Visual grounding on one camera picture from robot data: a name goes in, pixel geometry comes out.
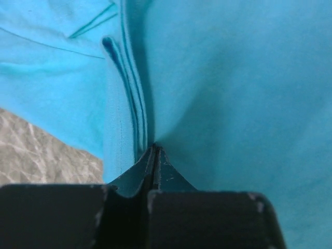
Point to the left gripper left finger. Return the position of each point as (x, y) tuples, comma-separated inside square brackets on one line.
[(112, 215)]

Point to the turquoise polo shirt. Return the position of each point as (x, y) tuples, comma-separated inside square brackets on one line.
[(238, 93)]

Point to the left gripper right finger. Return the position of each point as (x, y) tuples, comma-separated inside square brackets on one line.
[(180, 216)]

